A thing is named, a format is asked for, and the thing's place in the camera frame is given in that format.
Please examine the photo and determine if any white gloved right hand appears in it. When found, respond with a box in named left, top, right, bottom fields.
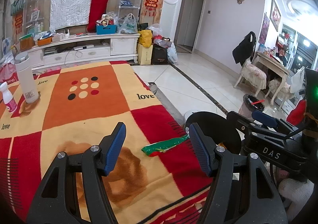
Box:
left=278, top=178, right=314, bottom=222

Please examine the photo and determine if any grey patterned waste basket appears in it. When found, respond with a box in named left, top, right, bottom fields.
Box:
left=238, top=94, right=265, bottom=121

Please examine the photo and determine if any orange red patterned blanket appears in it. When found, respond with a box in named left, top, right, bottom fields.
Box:
left=1, top=61, right=211, bottom=223

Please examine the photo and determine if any white floral chair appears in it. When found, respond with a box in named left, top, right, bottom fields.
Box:
left=234, top=58, right=267, bottom=97

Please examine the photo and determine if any white console table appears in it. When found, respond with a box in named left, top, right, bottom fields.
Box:
left=252, top=51, right=290, bottom=105

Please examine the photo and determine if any green red torn wrapper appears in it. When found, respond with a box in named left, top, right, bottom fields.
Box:
left=141, top=134, right=189, bottom=157

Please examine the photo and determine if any black jacket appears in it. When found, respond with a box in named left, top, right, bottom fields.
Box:
left=232, top=31, right=256, bottom=66

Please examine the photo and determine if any small white pink bottle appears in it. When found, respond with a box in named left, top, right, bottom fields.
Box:
left=0, top=82, right=17, bottom=113

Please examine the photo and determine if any grey floor rug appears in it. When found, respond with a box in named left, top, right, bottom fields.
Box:
left=148, top=82, right=185, bottom=127

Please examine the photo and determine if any white thermos bottle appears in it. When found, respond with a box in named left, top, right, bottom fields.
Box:
left=15, top=52, right=39, bottom=103

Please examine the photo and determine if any white TV cabinet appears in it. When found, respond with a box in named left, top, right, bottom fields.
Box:
left=27, top=33, right=140, bottom=70

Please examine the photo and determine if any cream paper shopping bag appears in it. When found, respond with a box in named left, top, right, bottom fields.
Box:
left=137, top=43, right=153, bottom=65

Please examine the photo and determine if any black shopping bag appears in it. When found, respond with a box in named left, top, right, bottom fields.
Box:
left=151, top=44, right=168, bottom=65

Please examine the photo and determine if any blue storage basket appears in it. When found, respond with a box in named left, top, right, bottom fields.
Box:
left=96, top=25, right=117, bottom=35

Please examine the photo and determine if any yellow bag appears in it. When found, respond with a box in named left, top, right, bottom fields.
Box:
left=138, top=29, right=152, bottom=48

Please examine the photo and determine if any clear plastic bag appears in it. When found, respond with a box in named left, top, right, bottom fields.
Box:
left=119, top=14, right=138, bottom=34

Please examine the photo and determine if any white cloth covered TV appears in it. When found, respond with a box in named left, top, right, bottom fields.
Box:
left=49, top=0, right=92, bottom=31

